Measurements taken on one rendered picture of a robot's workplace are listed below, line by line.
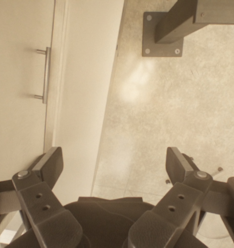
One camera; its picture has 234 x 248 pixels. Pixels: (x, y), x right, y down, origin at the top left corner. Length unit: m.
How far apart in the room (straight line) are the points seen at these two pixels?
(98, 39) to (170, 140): 1.16
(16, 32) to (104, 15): 0.29
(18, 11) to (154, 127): 1.27
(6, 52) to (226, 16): 0.51
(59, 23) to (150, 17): 0.93
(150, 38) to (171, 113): 0.61
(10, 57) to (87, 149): 0.41
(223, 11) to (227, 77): 1.11
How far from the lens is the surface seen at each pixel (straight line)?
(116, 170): 1.66
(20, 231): 0.94
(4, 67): 0.41
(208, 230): 1.59
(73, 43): 0.63
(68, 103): 0.64
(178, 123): 1.55
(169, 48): 1.44
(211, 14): 0.55
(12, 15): 0.43
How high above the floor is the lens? 1.40
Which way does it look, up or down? 73 degrees down
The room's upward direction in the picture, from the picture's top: 177 degrees counter-clockwise
